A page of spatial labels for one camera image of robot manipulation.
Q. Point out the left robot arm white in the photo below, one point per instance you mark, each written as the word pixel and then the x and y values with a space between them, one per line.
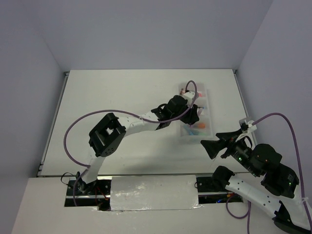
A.
pixel 107 135

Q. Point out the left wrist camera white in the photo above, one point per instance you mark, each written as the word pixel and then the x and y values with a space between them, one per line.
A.
pixel 190 96

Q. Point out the clear plastic compartment tray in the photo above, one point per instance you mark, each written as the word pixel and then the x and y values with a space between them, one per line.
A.
pixel 182 136

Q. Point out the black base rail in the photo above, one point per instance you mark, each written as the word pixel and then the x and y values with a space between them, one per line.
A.
pixel 100 196

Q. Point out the green capped lead case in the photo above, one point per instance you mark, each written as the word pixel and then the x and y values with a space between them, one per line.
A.
pixel 199 134

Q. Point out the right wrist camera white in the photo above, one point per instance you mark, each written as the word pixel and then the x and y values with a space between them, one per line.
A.
pixel 247 127

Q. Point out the pink capped glue bottle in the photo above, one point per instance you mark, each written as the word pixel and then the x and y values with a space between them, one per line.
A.
pixel 198 95

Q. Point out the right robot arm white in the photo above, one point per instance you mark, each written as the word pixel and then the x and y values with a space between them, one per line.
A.
pixel 282 200

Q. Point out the blue capped lead case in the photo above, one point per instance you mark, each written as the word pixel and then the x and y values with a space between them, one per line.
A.
pixel 188 130

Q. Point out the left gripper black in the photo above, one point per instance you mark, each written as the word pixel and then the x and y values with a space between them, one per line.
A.
pixel 192 117

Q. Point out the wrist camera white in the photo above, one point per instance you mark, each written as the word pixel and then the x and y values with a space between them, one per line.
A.
pixel 247 127
pixel 190 96

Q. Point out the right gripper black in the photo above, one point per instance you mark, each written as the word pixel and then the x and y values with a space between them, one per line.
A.
pixel 225 139

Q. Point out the silver foil covered plate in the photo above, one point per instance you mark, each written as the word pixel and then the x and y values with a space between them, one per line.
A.
pixel 153 193

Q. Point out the orange capped lead case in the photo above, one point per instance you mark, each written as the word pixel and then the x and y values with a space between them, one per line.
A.
pixel 201 125

